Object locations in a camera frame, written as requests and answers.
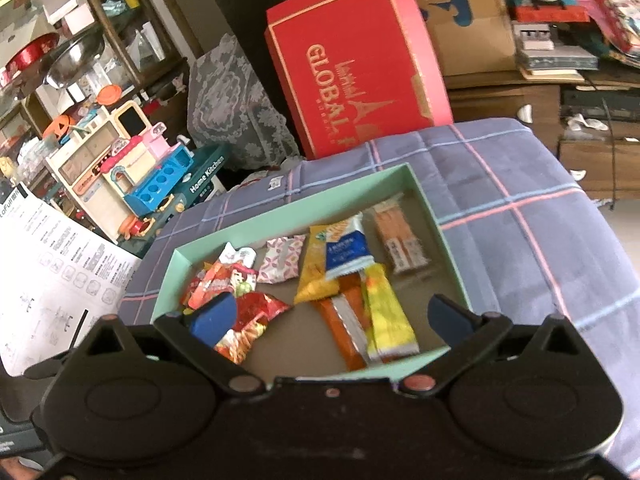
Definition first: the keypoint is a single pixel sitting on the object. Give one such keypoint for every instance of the colourful toy box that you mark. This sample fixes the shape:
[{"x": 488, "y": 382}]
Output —
[{"x": 615, "y": 10}]

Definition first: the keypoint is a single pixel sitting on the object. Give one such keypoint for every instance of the red rainbow candy packet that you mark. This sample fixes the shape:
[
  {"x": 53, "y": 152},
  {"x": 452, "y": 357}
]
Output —
[{"x": 220, "y": 275}]

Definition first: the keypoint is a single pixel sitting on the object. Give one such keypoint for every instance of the red ribbon roll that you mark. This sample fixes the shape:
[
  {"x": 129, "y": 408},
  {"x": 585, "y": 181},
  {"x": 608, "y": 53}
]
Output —
[{"x": 30, "y": 52}]

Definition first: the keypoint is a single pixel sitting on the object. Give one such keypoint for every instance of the pink patterned snack packet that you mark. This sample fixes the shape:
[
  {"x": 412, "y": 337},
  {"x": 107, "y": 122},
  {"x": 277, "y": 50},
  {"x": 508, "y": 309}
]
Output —
[{"x": 282, "y": 260}]

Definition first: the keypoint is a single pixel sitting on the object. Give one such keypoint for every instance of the grey lace cloth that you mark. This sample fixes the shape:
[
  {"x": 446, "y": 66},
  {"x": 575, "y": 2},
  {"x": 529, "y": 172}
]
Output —
[{"x": 235, "y": 110}]

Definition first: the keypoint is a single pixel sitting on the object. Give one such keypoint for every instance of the orange silver-seam snack packet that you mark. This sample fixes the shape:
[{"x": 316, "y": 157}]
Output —
[{"x": 345, "y": 330}]

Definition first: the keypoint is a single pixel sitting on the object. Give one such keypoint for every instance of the purple plaid blanket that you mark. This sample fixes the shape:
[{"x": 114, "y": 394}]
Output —
[{"x": 500, "y": 185}]

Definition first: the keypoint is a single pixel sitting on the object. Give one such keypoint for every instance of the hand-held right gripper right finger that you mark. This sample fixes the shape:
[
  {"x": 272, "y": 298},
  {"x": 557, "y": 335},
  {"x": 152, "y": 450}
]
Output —
[{"x": 447, "y": 318}]

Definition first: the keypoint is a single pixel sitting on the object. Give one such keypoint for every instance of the white printed instruction sheet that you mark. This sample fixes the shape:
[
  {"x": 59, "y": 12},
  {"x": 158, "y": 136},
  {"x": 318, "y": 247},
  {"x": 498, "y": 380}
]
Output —
[{"x": 50, "y": 260}]

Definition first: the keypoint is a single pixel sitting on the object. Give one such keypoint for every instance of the black tall box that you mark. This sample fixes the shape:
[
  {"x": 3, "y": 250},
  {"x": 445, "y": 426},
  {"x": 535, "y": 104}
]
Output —
[{"x": 250, "y": 10}]

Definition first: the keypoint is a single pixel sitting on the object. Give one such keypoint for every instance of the mint green cardboard box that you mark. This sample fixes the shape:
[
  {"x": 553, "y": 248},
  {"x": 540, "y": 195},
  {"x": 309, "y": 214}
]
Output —
[{"x": 310, "y": 207}]

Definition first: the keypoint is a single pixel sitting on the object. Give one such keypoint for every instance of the wooden cabinet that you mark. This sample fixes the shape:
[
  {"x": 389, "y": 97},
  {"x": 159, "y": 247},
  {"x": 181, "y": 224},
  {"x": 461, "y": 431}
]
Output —
[{"x": 500, "y": 100}]

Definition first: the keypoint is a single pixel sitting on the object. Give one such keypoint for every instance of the yellow patterned snack packet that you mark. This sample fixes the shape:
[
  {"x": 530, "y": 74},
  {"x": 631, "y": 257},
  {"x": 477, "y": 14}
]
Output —
[{"x": 390, "y": 320}]

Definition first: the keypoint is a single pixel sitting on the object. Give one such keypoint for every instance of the bear print cardboard box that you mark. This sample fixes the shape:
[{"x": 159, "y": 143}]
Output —
[{"x": 480, "y": 35}]

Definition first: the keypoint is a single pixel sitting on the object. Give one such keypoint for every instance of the orange plastic lid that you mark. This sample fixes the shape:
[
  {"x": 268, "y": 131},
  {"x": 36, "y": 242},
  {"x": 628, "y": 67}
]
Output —
[{"x": 110, "y": 96}]

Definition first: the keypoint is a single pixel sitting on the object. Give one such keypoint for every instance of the orange pumpkin toy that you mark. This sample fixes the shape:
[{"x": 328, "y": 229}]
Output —
[{"x": 59, "y": 127}]

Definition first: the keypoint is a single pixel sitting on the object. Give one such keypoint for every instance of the blue white snack packet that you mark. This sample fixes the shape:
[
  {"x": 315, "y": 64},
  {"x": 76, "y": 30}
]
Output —
[{"x": 345, "y": 252}]

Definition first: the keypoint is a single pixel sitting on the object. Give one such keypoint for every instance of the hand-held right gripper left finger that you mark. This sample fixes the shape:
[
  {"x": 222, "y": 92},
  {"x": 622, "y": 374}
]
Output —
[{"x": 215, "y": 316}]

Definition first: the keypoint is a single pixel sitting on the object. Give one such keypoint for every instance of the red gift box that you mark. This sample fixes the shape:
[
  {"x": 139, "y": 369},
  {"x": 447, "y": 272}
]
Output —
[{"x": 350, "y": 60}]

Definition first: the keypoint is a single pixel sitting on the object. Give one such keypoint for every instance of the metal bowl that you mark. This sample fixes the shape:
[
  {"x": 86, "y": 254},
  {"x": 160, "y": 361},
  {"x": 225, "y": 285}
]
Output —
[{"x": 75, "y": 62}]

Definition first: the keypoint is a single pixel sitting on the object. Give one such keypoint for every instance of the red shiny snack packet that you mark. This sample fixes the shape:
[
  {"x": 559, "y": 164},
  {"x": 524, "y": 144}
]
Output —
[{"x": 255, "y": 315}]

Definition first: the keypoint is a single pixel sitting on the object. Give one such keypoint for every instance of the toy kitchen playset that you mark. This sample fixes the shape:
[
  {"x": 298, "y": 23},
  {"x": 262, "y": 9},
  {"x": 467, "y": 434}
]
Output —
[{"x": 140, "y": 175}]

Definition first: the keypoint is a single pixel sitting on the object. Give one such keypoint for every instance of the glass display cabinet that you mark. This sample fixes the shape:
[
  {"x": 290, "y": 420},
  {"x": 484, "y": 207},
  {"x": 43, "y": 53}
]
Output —
[{"x": 100, "y": 20}]

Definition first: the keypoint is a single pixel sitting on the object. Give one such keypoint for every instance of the grey flat box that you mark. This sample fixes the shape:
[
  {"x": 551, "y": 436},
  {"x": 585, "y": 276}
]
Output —
[{"x": 555, "y": 52}]

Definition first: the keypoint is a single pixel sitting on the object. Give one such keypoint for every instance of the clear orange stick packet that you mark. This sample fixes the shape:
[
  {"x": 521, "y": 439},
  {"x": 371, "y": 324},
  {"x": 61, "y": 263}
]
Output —
[{"x": 400, "y": 240}]

